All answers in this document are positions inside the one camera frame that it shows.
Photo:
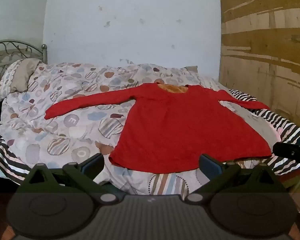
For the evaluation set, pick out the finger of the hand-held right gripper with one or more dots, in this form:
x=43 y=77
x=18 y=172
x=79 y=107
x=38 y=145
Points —
x=287 y=150

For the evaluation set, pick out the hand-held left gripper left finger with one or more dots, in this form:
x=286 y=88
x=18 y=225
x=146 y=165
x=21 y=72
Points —
x=93 y=165

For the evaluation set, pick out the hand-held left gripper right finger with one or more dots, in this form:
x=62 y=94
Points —
x=210 y=165

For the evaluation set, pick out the red long-sleeve shirt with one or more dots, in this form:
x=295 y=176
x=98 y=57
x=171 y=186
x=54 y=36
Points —
x=180 y=127

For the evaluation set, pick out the grey cloth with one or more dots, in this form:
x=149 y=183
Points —
x=257 y=122

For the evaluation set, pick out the dotted patterned quilt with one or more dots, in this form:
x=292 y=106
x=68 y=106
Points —
x=77 y=120

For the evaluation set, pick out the black white striped bed sheet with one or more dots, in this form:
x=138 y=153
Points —
x=7 y=160

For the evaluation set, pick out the plywood board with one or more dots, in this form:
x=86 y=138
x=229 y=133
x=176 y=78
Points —
x=265 y=50

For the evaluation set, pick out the beige patterned pillow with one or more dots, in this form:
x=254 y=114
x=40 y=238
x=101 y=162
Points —
x=17 y=77

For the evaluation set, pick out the metal bed headboard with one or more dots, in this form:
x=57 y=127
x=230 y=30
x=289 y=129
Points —
x=5 y=47

